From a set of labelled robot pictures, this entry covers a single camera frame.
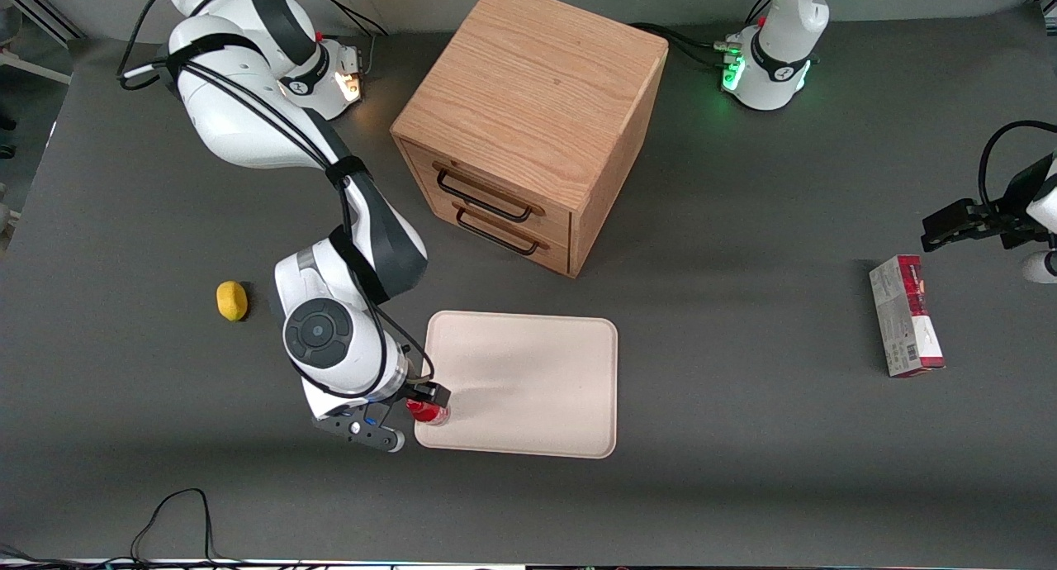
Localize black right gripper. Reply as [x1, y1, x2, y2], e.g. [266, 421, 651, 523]
[395, 363, 452, 411]

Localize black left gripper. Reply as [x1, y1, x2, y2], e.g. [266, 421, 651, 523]
[921, 159, 1054, 253]

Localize red coke bottle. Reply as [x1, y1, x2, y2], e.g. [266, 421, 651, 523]
[405, 398, 452, 428]

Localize beige plastic tray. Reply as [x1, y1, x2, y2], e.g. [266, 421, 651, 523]
[414, 310, 619, 459]

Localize grey and red carton box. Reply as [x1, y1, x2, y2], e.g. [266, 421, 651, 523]
[869, 254, 946, 378]

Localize yellow lemon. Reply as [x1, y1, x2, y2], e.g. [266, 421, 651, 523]
[216, 281, 249, 322]

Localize wooden drawer cabinet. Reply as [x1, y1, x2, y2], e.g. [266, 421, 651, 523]
[390, 0, 670, 279]

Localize white furniture leg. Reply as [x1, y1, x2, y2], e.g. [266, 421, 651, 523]
[0, 48, 73, 85]

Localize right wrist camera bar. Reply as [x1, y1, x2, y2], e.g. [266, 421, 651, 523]
[312, 406, 406, 454]

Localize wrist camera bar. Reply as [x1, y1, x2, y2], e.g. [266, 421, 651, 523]
[312, 406, 406, 454]
[1021, 250, 1057, 284]

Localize black cable on left wrist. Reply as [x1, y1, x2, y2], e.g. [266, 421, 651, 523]
[979, 121, 1057, 217]

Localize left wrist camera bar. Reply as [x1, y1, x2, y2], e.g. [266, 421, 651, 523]
[1021, 250, 1057, 284]

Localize black drawer handle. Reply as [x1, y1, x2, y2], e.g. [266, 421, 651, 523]
[456, 208, 540, 256]
[436, 169, 534, 223]

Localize black cable loop on table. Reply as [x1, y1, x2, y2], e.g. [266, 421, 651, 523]
[83, 488, 249, 567]

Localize black cables at left arm base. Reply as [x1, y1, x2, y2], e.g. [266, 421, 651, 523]
[629, 0, 774, 69]

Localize black cables at arm base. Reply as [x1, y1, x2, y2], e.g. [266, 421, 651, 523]
[629, 0, 774, 69]
[312, 0, 394, 80]

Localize black cable along right arm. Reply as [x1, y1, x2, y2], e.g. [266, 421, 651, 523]
[118, 0, 436, 387]

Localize black cables at right arm base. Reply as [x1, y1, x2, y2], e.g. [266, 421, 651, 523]
[312, 0, 394, 80]

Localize aluminium frame rail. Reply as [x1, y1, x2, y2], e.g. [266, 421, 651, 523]
[0, 0, 85, 42]

